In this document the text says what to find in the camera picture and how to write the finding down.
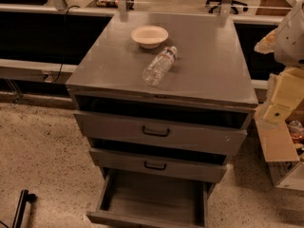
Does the grey top drawer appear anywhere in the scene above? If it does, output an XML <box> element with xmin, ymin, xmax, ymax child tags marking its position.
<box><xmin>74</xmin><ymin>110</ymin><xmax>247</xmax><ymax>156</ymax></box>

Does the grey drawer cabinet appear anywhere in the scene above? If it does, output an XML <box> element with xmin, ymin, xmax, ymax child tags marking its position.
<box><xmin>66</xmin><ymin>10</ymin><xmax>259</xmax><ymax>201</ymax></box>

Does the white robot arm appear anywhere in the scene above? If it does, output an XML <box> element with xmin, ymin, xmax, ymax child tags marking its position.
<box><xmin>255</xmin><ymin>0</ymin><xmax>304</xmax><ymax>124</ymax></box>

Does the grey drawer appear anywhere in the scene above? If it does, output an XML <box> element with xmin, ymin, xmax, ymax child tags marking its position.
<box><xmin>89</xmin><ymin>148</ymin><xmax>227</xmax><ymax>183</ymax></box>
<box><xmin>86</xmin><ymin>170</ymin><xmax>207</xmax><ymax>228</ymax></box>
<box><xmin>74</xmin><ymin>110</ymin><xmax>247</xmax><ymax>156</ymax></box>

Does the cardboard box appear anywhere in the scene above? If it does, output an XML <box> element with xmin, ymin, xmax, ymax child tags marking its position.
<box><xmin>254</xmin><ymin>105</ymin><xmax>304</xmax><ymax>191</ymax></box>

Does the clear plastic water bottle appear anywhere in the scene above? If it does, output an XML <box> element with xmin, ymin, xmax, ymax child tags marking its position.
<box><xmin>142</xmin><ymin>46</ymin><xmax>178</xmax><ymax>86</ymax></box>

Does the grey bottom drawer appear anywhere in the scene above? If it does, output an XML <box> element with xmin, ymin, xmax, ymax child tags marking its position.
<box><xmin>86</xmin><ymin>170</ymin><xmax>207</xmax><ymax>228</ymax></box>

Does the bottle in cardboard box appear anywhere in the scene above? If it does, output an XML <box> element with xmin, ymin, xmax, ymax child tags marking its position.
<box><xmin>287</xmin><ymin>121</ymin><xmax>304</xmax><ymax>143</ymax></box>

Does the black office chair base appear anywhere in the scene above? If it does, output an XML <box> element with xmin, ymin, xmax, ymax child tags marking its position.
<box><xmin>205</xmin><ymin>0</ymin><xmax>249</xmax><ymax>14</ymax></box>

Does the black stand base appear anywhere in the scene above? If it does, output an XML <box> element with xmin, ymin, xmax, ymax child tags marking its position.
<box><xmin>12</xmin><ymin>189</ymin><xmax>37</xmax><ymax>228</ymax></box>

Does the beige bowl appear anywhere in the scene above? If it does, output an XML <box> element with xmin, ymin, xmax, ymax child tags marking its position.
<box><xmin>131</xmin><ymin>26</ymin><xmax>168</xmax><ymax>49</ymax></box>

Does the grey middle drawer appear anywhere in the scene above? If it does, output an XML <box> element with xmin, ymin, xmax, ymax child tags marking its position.
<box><xmin>89</xmin><ymin>148</ymin><xmax>227</xmax><ymax>183</ymax></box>

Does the black cable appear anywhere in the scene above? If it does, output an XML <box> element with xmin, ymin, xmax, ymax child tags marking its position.
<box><xmin>51</xmin><ymin>5</ymin><xmax>82</xmax><ymax>84</ymax></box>

